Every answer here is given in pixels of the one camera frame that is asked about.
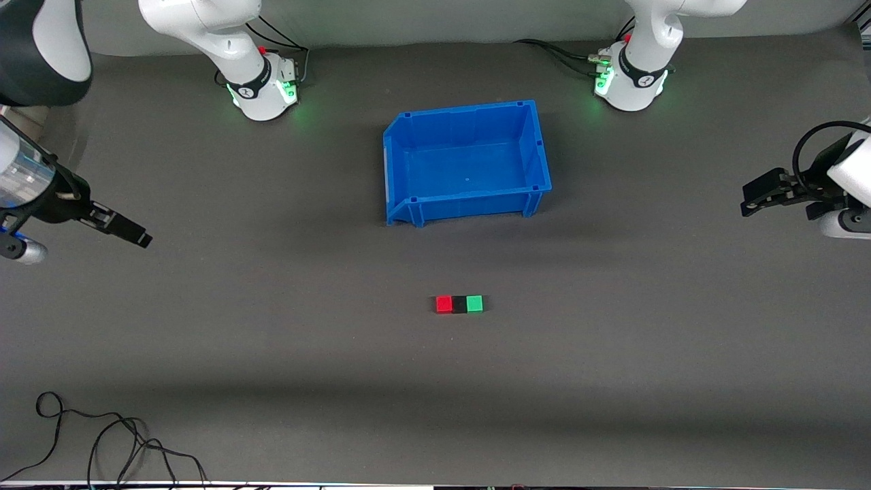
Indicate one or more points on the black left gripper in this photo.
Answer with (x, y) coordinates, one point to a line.
(810, 188)

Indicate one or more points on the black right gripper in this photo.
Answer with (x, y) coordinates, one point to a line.
(66, 203)

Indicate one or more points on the small green cube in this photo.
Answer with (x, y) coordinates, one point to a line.
(475, 303)

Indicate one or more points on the small red cube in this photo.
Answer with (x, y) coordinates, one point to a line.
(444, 304)

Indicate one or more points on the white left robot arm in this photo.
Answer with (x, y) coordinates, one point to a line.
(636, 75)

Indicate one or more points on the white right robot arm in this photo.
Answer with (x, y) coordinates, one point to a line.
(224, 27)

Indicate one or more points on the small black cube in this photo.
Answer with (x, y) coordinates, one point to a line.
(460, 304)

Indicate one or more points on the blue plastic storage bin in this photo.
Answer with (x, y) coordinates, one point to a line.
(469, 163)

